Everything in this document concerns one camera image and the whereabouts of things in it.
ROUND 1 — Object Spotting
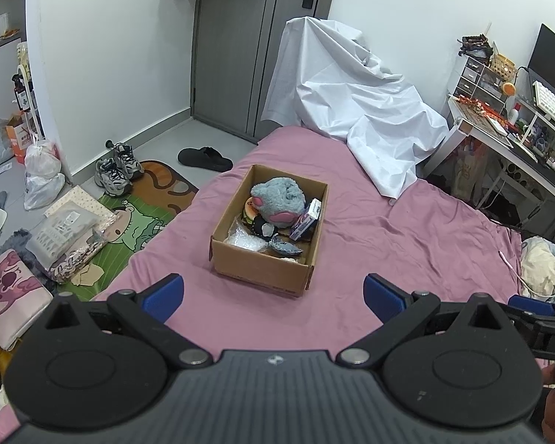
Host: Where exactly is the orange cardboard box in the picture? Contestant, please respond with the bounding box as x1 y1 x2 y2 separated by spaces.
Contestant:
6 113 41 164

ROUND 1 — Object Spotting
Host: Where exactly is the brown cardboard box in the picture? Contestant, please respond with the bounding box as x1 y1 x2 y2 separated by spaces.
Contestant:
208 164 329 298

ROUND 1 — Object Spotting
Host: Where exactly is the burger plush toy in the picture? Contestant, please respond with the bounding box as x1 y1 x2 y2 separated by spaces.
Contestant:
242 198 262 226

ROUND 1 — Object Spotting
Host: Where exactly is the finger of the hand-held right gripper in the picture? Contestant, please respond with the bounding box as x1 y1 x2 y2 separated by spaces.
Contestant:
505 294 555 330

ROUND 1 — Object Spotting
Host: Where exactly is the white sheet cover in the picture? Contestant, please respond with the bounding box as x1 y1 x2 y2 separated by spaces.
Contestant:
261 17 450 199

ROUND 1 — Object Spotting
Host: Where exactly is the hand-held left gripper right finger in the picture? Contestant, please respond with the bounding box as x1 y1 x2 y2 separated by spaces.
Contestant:
336 273 510 367

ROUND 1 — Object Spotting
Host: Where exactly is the woven basket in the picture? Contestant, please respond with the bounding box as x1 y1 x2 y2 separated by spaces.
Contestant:
490 53 517 83

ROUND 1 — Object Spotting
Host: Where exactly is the beige paper bag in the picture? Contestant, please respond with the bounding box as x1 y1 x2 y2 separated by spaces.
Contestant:
450 141 490 201

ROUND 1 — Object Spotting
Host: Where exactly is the small white blue carton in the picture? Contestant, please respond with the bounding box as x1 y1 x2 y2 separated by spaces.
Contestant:
289 198 323 242

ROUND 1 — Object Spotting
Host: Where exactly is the grey sneaker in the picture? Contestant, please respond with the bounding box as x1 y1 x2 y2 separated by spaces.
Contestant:
94 157 131 198
105 141 145 181

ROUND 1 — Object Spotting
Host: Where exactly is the pink white cable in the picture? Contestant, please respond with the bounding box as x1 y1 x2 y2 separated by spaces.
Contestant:
498 250 539 297

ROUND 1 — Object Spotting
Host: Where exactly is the black fabric item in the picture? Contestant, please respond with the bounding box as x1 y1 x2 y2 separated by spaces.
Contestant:
252 216 275 240

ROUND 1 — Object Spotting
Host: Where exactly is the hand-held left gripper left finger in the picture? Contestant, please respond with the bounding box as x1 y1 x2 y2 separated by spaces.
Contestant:
41 273 213 369

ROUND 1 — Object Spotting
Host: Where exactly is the clear plastic bag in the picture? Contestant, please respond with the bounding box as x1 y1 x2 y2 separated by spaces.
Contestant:
226 228 272 253

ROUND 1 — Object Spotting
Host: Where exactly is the cream cloth pile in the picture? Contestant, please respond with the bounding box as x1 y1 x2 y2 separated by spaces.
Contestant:
520 236 555 305

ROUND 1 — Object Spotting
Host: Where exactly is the white desk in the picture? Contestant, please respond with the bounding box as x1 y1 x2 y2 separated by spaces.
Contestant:
424 94 555 225

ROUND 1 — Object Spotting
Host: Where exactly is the clear packaged bag stack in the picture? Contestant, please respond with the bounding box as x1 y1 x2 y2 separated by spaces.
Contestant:
27 185 117 284

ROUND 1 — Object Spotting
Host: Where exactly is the blue knitted cloth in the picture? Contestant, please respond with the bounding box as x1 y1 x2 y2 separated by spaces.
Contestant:
267 235 305 258

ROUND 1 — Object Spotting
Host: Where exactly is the pink bed sheet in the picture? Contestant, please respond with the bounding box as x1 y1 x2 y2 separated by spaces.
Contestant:
0 126 524 444

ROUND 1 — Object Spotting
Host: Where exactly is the pink cartoon pillow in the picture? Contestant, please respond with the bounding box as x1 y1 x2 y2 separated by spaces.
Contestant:
0 248 55 351

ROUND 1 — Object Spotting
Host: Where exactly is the cartoon floor mat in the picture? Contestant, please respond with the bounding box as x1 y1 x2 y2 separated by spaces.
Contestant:
58 160 199 297

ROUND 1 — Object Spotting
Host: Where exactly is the desktop drawer organizer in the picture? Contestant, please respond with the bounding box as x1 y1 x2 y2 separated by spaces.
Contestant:
455 53 519 102

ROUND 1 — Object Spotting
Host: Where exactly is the grey fluffy plush toy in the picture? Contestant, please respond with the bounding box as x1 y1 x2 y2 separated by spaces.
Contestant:
250 178 307 228

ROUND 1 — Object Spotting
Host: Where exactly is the black slipper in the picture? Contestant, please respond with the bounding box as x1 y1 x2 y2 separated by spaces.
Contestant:
178 146 235 172

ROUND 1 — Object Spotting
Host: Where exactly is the grey door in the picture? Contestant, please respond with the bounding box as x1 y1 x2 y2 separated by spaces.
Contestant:
191 0 339 143

